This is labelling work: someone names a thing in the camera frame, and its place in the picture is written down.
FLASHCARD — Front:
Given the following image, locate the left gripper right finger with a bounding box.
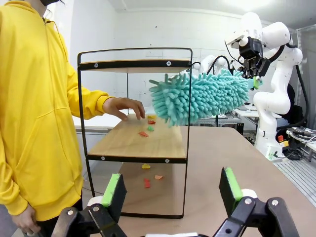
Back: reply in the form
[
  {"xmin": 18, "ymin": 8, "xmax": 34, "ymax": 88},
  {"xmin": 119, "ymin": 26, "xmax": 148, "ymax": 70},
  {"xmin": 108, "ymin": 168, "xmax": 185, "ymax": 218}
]
[{"xmin": 214, "ymin": 167, "xmax": 301, "ymax": 237}]

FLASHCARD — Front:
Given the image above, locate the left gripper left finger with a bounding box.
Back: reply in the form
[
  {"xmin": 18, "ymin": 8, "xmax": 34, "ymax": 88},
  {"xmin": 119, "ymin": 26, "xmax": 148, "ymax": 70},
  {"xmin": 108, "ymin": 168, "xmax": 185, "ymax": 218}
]
[{"xmin": 50, "ymin": 173, "xmax": 128, "ymax": 237}]

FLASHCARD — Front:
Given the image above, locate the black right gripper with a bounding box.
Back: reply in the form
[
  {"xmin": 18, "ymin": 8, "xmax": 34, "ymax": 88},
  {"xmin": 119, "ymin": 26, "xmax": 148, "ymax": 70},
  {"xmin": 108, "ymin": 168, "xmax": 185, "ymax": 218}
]
[{"xmin": 238, "ymin": 36, "xmax": 270, "ymax": 90}]

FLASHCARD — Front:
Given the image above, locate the teal microfibre duster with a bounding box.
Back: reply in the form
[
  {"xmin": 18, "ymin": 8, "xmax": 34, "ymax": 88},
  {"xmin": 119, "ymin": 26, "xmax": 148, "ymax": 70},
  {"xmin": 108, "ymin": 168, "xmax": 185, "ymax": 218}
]
[{"xmin": 149, "ymin": 68, "xmax": 250, "ymax": 128}]

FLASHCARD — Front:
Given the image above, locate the person's right forearm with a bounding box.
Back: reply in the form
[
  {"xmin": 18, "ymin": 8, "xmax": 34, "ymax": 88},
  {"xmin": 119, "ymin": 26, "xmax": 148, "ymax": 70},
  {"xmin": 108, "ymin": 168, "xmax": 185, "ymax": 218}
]
[{"xmin": 0, "ymin": 138, "xmax": 28, "ymax": 218}]

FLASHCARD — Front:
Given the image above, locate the person's left forearm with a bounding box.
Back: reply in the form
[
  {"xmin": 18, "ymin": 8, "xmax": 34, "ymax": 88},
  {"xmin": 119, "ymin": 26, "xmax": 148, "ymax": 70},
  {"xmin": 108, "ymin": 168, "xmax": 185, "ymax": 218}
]
[{"xmin": 68, "ymin": 86, "xmax": 111, "ymax": 117}]

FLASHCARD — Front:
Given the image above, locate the person's right hand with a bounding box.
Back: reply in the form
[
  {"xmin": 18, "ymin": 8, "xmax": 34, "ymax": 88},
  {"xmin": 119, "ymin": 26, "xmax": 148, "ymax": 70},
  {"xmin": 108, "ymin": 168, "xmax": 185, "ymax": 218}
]
[{"xmin": 11, "ymin": 204, "xmax": 42, "ymax": 235}]

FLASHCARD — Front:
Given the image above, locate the person's left hand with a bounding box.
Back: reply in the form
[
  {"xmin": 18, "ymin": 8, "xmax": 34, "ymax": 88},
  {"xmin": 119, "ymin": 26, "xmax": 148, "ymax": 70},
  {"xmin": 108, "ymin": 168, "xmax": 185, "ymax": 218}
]
[{"xmin": 103, "ymin": 97, "xmax": 146, "ymax": 121}]

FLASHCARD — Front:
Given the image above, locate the person in yellow hoodie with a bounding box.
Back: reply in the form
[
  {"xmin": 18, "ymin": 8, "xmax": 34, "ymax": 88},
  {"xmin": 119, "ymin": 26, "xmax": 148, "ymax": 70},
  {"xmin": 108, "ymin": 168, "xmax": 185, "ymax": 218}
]
[{"xmin": 0, "ymin": 0, "xmax": 86, "ymax": 237}]

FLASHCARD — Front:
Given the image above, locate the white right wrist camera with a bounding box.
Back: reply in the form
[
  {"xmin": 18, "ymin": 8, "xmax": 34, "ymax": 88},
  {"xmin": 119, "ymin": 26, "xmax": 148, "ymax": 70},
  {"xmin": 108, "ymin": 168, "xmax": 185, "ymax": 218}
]
[{"xmin": 226, "ymin": 32, "xmax": 248, "ymax": 47}]

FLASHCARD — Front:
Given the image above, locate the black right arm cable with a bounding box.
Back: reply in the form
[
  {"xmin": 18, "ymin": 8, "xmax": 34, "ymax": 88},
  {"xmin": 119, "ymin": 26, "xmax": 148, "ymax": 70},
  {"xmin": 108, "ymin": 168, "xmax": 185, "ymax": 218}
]
[{"xmin": 269, "ymin": 44, "xmax": 309, "ymax": 126}]

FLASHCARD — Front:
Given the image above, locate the black frame wooden shelf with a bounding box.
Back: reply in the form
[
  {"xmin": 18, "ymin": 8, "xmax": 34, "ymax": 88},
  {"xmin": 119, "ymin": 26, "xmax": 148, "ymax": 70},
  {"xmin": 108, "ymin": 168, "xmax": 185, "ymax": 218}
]
[{"xmin": 77, "ymin": 47, "xmax": 193, "ymax": 220}]

